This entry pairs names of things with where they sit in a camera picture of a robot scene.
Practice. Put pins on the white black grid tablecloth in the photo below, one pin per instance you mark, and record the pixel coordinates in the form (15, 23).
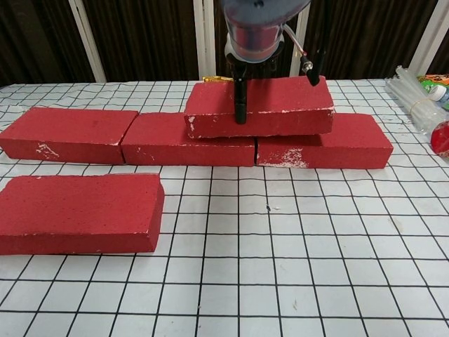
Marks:
(280, 245)

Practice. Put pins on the gold snack packet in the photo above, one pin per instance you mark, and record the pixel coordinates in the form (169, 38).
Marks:
(217, 79)

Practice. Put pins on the clear plastic water bottle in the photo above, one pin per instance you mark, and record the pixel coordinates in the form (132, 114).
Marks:
(436, 94)

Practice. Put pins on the green chips can red lid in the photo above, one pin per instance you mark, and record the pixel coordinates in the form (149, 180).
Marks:
(442, 138)

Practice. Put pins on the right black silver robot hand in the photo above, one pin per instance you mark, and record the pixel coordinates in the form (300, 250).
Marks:
(241, 98)

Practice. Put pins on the green snack bag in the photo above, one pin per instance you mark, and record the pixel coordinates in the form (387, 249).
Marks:
(435, 79)

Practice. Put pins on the white metal frame post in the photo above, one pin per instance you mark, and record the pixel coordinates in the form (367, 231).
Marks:
(86, 35)
(205, 35)
(296, 68)
(429, 38)

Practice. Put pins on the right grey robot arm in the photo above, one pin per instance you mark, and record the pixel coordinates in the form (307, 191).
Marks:
(259, 28)

